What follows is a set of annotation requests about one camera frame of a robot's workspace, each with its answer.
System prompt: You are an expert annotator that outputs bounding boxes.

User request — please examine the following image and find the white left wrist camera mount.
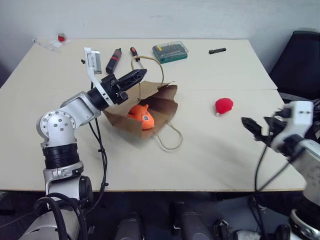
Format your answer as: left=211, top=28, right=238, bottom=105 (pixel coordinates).
left=83, top=46, right=119, bottom=109

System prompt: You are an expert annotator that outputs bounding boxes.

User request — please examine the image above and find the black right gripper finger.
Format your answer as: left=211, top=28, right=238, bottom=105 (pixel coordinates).
left=263, top=115, right=283, bottom=129
left=240, top=116, right=265, bottom=143

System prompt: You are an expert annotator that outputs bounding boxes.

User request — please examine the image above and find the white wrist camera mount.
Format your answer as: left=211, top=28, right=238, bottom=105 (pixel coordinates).
left=270, top=100, right=315, bottom=154
left=83, top=46, right=119, bottom=109

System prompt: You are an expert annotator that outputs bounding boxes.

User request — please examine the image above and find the brown paper bag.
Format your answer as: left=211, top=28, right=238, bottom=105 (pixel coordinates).
left=103, top=55, right=184, bottom=152

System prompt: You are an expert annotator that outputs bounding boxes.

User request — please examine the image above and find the green screwdriver bit case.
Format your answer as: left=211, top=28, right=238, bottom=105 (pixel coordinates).
left=152, top=40, right=190, bottom=64

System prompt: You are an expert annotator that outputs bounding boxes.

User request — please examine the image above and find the clear white plastic packaging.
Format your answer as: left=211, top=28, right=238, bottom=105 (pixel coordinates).
left=32, top=37, right=72, bottom=53

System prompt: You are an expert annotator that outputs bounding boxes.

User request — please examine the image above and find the red plush toy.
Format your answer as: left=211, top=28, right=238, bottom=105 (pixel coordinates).
left=214, top=97, right=236, bottom=117

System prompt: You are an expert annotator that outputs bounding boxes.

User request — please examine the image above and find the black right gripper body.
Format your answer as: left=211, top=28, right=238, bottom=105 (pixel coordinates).
left=261, top=109, right=291, bottom=149

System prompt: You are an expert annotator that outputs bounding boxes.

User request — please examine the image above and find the large dark rounded shape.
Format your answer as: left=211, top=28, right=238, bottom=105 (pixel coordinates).
left=170, top=200, right=214, bottom=240

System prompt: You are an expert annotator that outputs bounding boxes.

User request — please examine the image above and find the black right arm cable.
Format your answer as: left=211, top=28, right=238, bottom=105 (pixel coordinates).
left=254, top=143, right=292, bottom=195

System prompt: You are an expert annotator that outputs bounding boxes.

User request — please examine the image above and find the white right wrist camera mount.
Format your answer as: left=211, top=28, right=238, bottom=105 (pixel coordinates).
left=270, top=100, right=315, bottom=154

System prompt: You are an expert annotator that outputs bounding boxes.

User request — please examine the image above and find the slim black red screwdriver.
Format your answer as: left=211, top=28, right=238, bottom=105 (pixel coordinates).
left=129, top=46, right=145, bottom=70

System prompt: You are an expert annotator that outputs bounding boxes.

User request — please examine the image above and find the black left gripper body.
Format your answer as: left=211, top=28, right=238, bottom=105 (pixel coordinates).
left=100, top=73, right=129, bottom=106

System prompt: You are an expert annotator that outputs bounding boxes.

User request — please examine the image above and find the small black bit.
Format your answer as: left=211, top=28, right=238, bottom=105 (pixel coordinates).
left=208, top=46, right=228, bottom=55

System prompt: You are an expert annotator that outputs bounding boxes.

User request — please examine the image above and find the black cable bundle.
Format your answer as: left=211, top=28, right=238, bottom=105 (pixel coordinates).
left=33, top=191, right=89, bottom=240

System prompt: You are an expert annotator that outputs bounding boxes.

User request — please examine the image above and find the black office chair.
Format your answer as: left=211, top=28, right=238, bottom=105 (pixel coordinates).
left=268, top=30, right=320, bottom=101

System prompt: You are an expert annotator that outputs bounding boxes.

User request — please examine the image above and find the dark grey rounded shape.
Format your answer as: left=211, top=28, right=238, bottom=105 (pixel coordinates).
left=116, top=211, right=146, bottom=240

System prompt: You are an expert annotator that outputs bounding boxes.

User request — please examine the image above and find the orange plush fish toy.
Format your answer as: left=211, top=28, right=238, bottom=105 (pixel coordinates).
left=127, top=103, right=156, bottom=131

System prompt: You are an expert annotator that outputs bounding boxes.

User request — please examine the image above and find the black red electric screwdriver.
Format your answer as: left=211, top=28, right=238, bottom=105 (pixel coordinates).
left=105, top=47, right=124, bottom=74

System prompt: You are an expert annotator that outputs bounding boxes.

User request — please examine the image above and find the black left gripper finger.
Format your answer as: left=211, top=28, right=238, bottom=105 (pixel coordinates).
left=120, top=74, right=145, bottom=93
left=115, top=68, right=148, bottom=87

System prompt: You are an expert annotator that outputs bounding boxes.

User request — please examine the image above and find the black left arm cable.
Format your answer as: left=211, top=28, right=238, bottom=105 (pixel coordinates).
left=88, top=118, right=109, bottom=201

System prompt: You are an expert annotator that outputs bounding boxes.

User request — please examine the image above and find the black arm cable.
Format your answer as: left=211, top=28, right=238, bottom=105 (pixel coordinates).
left=254, top=143, right=292, bottom=195
left=88, top=118, right=109, bottom=201

